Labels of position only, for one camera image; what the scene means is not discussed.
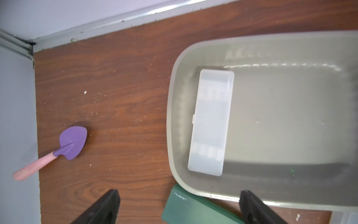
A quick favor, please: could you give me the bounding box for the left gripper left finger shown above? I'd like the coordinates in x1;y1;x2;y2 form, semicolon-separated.
72;189;120;224

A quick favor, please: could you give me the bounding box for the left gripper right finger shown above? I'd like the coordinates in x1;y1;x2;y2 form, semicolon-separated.
239;190;287;224

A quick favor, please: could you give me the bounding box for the frosted white case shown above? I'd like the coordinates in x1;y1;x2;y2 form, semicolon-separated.
329;211;358;224
188;69;235;176

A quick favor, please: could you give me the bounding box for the dark green pencil case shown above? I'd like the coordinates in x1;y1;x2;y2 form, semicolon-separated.
161;184;244;224

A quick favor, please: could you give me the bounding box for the grey-green plastic storage box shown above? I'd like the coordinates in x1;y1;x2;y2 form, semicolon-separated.
167;30;358;212

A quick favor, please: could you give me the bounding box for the purple and pink toy shovel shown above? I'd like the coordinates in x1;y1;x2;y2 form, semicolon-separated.
13;126;88;181

